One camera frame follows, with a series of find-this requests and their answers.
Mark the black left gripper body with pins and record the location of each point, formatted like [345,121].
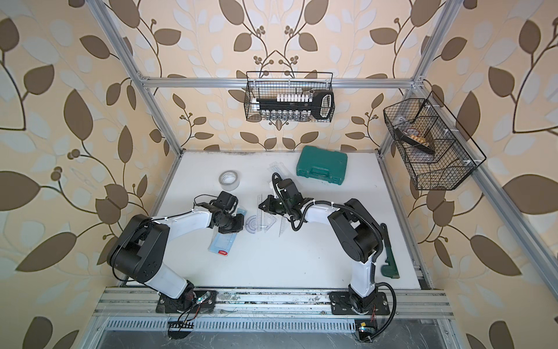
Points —
[232,223]

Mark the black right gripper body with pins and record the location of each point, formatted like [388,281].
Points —
[273,205]

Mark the clear protractor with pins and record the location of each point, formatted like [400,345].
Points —
[253,224]

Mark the blue ruler set pouch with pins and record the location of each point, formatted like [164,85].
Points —
[222,243]

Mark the clear triangle ruler long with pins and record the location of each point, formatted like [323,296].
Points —
[284,224]

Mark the clear triangle ruler small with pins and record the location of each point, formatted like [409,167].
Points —
[267,221]

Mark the clear straight ruler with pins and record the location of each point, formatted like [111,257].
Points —
[260,200]

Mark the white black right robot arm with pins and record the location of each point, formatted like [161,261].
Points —
[358,233]

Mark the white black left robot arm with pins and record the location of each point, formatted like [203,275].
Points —
[139,251]

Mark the black socket bit holder set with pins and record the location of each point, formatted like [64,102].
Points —
[318,104]

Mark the clear packing tape roll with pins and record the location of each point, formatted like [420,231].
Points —
[229,180]

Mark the green plastic tool case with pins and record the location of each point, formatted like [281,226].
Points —
[321,164]

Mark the green pipe wrench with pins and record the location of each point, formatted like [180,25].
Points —
[389,269]

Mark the dark tool in right basket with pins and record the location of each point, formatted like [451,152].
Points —
[415,141]

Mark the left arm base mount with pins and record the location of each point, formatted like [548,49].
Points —
[190,300]

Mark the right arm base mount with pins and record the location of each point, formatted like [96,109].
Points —
[350,303]

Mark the black wire basket back wall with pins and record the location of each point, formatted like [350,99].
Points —
[272,83]

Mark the black wire basket wall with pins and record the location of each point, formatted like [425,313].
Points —
[456,156]
[272,83]

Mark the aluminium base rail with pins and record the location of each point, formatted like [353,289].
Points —
[281,303]

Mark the black wire basket right wall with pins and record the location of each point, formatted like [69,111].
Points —
[456,156]

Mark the aluminium frame rail right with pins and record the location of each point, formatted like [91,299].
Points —
[534,248]

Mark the aluminium frame post back left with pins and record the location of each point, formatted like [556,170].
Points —
[101,15]

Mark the aluminium frame post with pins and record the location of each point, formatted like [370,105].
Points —
[101,15]
[416,82]

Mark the aluminium frame post back right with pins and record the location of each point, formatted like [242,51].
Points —
[416,82]

